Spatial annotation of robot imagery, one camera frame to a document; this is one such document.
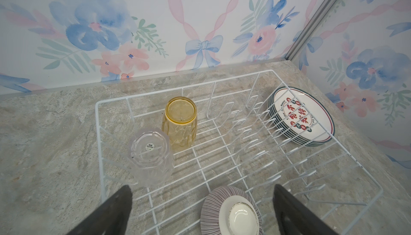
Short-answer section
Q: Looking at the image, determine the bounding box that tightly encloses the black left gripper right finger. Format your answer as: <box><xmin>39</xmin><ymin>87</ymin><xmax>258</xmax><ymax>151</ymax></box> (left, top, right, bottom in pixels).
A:
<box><xmin>273</xmin><ymin>184</ymin><xmax>337</xmax><ymax>235</ymax></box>

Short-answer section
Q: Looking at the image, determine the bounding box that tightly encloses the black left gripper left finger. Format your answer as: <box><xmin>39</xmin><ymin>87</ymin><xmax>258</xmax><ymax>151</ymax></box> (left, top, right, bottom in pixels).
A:
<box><xmin>68</xmin><ymin>185</ymin><xmax>132</xmax><ymax>235</ymax></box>

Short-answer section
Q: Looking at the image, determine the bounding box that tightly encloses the clear glass cup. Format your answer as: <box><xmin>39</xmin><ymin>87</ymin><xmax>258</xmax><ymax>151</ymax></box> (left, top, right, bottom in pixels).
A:
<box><xmin>128</xmin><ymin>128</ymin><xmax>174</xmax><ymax>188</ymax></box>

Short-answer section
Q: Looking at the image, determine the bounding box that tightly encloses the green banded rim plate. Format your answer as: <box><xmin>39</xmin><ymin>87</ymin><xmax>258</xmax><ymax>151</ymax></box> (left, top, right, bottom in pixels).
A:
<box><xmin>267</xmin><ymin>91</ymin><xmax>330</xmax><ymax>147</ymax></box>

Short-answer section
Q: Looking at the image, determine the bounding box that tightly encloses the white plate green rim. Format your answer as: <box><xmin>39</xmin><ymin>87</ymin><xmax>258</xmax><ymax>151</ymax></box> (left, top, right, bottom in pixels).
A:
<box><xmin>267</xmin><ymin>98</ymin><xmax>323</xmax><ymax>147</ymax></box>

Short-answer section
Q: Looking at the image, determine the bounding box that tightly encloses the yellow glass cup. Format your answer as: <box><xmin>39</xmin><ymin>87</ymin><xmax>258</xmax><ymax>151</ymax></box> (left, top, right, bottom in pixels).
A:
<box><xmin>162</xmin><ymin>97</ymin><xmax>198</xmax><ymax>153</ymax></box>

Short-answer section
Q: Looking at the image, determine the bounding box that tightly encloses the white ceramic bowl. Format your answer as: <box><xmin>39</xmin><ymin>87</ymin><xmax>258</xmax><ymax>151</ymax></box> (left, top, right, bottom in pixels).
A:
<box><xmin>200</xmin><ymin>186</ymin><xmax>263</xmax><ymax>235</ymax></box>

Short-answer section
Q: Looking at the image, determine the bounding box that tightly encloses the white wire dish rack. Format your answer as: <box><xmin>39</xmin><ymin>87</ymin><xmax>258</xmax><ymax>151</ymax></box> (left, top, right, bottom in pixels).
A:
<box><xmin>95</xmin><ymin>70</ymin><xmax>383</xmax><ymax>235</ymax></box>

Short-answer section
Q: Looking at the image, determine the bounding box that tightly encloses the right aluminium corner post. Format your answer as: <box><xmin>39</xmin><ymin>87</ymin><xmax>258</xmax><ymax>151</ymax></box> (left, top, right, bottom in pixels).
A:
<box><xmin>283</xmin><ymin>0</ymin><xmax>338</xmax><ymax>60</ymax></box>

